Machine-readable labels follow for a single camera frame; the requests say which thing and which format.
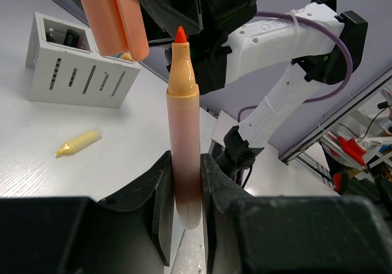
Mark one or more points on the orange pastel marker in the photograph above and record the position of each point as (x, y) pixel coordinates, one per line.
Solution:
(184, 128)

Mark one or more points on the white two-slot pen holder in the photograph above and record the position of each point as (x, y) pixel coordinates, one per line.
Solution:
(76, 76)

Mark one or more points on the orange marker cap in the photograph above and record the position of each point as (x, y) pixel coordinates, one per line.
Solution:
(117, 27)

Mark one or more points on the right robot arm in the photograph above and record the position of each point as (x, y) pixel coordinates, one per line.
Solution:
(303, 51)

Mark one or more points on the orange clear marker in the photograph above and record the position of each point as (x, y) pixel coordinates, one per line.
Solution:
(127, 56)

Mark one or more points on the green black highlighter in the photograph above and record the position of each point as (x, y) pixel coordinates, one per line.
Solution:
(72, 38)

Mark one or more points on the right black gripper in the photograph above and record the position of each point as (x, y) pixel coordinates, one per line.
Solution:
(208, 17)

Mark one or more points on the yellow pastel marker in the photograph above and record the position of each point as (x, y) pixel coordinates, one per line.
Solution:
(79, 143)

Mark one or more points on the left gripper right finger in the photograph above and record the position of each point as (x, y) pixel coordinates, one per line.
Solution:
(247, 234)

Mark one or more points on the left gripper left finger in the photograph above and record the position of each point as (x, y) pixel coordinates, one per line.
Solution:
(129, 231)

